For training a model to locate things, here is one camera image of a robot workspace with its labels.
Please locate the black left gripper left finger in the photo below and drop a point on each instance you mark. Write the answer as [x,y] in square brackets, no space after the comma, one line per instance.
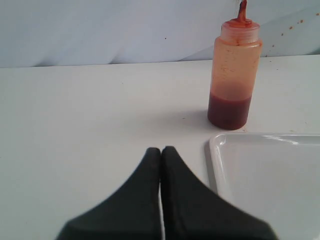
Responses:
[130,213]

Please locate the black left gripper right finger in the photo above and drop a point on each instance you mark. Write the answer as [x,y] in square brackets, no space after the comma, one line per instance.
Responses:
[192,211]

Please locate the red sauce squeeze bottle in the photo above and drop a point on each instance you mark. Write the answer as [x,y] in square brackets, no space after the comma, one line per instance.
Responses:
[236,56]

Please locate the white rectangular plastic tray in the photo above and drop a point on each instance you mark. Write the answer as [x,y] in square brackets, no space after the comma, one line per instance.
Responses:
[274,177]

